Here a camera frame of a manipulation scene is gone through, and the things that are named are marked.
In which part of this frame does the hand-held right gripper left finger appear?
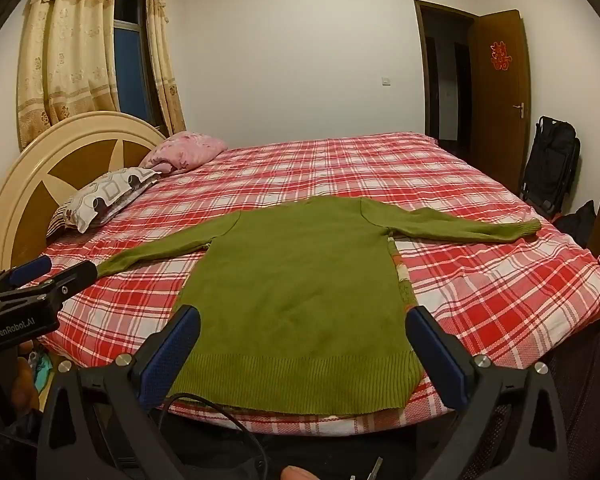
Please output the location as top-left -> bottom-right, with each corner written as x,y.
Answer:
37,304 -> 202,480

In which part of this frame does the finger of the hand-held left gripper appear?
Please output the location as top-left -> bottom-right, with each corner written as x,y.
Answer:
42,260 -> 98,306
5,255 -> 53,288

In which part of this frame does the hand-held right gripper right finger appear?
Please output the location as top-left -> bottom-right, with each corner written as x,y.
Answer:
405,305 -> 571,480

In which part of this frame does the green knitted sweater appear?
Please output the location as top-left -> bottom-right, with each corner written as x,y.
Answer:
96,196 -> 542,416

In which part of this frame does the person's left hand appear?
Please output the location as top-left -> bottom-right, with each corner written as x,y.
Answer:
0,339 -> 43,416

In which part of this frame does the person's right hand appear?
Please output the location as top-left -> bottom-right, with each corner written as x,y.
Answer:
280,466 -> 322,480

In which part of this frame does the bed with red plaid sheet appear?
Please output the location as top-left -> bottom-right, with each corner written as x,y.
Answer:
22,131 -> 600,436

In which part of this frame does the cream and brown headboard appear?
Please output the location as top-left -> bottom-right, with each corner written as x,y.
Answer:
0,111 -> 168,286

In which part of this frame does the grey patterned pillow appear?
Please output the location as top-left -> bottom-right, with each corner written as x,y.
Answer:
46,167 -> 162,238

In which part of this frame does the pink floral pillow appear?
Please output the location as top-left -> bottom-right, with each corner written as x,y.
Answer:
139,131 -> 228,176

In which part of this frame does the dark bag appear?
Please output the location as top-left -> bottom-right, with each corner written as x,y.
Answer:
552,200 -> 598,248

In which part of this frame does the black folded bag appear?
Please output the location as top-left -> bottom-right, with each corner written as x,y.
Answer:
519,116 -> 582,218

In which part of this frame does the wide beige floral curtain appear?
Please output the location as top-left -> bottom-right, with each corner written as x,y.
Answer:
16,0 -> 122,153

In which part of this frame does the window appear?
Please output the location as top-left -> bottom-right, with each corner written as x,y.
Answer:
112,0 -> 167,128

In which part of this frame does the narrow beige floral curtain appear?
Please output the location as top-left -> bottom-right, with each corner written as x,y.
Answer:
144,0 -> 187,137

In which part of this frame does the brown wooden door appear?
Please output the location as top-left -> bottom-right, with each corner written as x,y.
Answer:
469,9 -> 532,196

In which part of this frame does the red paper door decoration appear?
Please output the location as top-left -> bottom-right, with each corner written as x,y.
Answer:
489,42 -> 512,71

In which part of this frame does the black cable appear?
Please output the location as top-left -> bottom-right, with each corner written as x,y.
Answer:
157,392 -> 271,480

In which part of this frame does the dark wooden door frame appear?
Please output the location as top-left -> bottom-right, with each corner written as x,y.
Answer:
413,0 -> 478,148

